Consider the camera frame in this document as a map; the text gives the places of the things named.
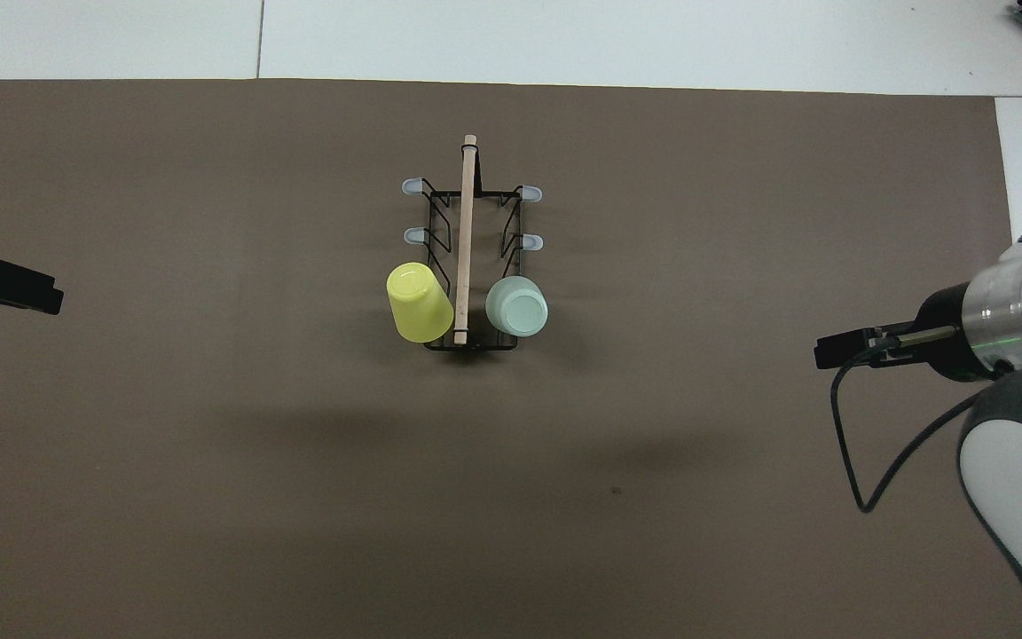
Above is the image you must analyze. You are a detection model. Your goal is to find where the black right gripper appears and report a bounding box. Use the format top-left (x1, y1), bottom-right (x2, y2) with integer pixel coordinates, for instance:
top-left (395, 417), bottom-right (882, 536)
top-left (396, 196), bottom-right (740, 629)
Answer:
top-left (814, 281), bottom-right (1002, 383)

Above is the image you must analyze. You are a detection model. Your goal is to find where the pale green plastic cup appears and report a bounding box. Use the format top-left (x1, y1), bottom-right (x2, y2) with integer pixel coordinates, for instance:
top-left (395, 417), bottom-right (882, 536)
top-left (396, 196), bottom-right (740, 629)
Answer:
top-left (485, 276), bottom-right (549, 337)

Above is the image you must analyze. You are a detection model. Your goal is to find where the yellow plastic cup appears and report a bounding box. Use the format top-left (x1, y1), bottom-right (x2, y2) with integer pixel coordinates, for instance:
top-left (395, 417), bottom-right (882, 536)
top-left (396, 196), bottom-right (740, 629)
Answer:
top-left (386, 262), bottom-right (455, 344)

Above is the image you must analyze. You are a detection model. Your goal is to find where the brown table mat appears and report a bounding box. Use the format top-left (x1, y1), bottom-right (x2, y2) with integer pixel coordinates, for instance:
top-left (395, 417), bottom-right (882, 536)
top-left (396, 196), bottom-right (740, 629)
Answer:
top-left (0, 78), bottom-right (1022, 639)

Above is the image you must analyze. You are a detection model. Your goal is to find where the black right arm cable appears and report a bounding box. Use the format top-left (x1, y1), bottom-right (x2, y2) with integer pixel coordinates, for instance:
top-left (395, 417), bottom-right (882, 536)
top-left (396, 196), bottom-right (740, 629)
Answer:
top-left (830, 350), bottom-right (993, 515)

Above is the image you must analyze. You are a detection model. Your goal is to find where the black wire cup rack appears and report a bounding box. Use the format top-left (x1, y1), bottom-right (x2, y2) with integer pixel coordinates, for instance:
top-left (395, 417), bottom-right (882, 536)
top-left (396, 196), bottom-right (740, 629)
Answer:
top-left (401, 134), bottom-right (544, 353)

